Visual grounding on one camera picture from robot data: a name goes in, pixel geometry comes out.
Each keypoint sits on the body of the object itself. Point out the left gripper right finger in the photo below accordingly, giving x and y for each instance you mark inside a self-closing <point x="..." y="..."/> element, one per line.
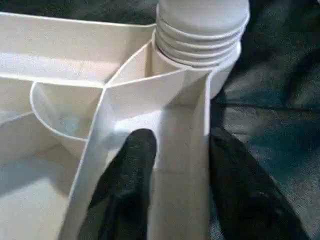
<point x="245" y="195"/>

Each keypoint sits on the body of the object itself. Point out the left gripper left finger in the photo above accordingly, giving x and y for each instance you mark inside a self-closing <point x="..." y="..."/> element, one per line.
<point x="125" y="180"/>

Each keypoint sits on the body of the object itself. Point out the white plastic table leg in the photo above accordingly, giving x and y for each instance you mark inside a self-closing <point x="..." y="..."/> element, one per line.
<point x="202" y="25"/>

